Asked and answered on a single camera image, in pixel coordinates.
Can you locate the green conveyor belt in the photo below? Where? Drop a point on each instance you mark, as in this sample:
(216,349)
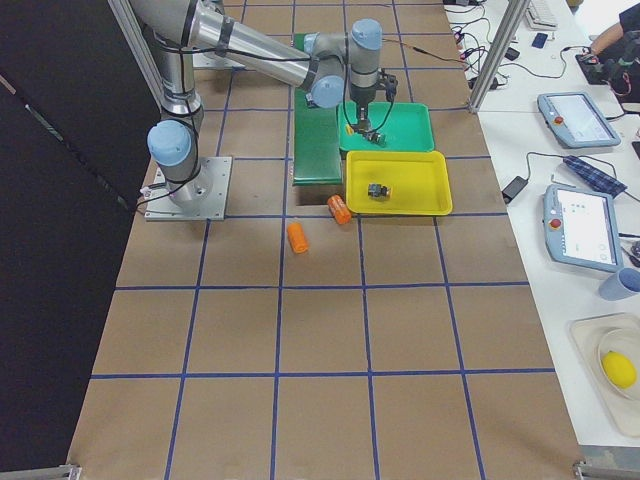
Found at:
(316,153)

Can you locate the black power adapter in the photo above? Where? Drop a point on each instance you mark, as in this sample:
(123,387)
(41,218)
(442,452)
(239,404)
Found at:
(513,189)

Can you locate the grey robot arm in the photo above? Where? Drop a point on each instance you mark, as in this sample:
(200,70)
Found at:
(329,68)

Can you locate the green plastic tray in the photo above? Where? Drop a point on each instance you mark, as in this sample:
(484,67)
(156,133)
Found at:
(406,129)

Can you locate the plain orange cylinder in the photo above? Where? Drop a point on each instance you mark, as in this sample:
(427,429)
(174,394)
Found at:
(297,238)

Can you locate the blue cup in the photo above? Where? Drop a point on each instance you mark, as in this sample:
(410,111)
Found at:
(620,285)

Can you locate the orange cylinder with label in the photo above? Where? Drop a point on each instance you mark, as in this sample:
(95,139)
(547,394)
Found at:
(339,209)

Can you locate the yellow plastic tray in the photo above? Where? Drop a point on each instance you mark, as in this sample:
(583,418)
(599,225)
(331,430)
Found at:
(419,183)

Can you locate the blue teach pendant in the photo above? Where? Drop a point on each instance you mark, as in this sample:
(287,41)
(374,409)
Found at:
(576,121)
(580,228)

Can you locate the aluminium frame post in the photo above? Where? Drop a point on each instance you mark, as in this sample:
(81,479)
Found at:
(507,28)

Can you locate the yellow lemon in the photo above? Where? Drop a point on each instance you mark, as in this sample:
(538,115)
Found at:
(619,369)

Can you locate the blue plaid cloth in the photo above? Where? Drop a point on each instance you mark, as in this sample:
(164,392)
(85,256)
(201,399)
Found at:
(597,179)

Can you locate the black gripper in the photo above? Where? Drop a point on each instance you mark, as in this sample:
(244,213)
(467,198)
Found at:
(361,109)

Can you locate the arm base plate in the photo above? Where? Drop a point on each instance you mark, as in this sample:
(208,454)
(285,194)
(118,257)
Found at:
(203,198)
(210,61)

